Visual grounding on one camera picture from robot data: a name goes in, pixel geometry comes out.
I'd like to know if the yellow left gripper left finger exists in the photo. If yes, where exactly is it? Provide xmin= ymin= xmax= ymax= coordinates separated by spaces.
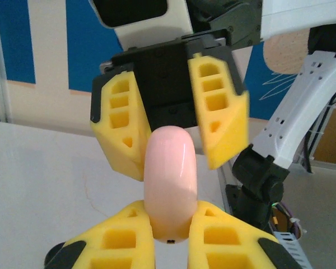
xmin=44 ymin=200 xmax=157 ymax=269

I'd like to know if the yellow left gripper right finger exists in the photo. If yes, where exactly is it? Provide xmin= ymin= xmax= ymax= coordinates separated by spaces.
xmin=186 ymin=200 xmax=304 ymax=269

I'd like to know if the pink earbud charging case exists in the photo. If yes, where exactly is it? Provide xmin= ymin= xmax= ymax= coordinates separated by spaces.
xmin=143 ymin=126 xmax=199 ymax=245

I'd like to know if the brown cardboard panel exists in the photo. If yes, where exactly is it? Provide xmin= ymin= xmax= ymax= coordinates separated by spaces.
xmin=315 ymin=92 xmax=336 ymax=166

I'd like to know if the blue floral wall panel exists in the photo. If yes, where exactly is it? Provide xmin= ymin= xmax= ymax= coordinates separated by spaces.
xmin=240 ymin=26 xmax=311 ymax=121
xmin=0 ymin=0 xmax=36 ymax=85
xmin=67 ymin=0 xmax=125 ymax=93

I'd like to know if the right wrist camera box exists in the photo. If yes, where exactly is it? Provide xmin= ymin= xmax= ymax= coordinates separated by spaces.
xmin=88 ymin=0 xmax=195 ymax=54

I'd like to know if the slotted grey cable duct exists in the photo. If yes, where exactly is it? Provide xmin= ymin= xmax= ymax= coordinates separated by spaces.
xmin=274 ymin=231 xmax=316 ymax=269

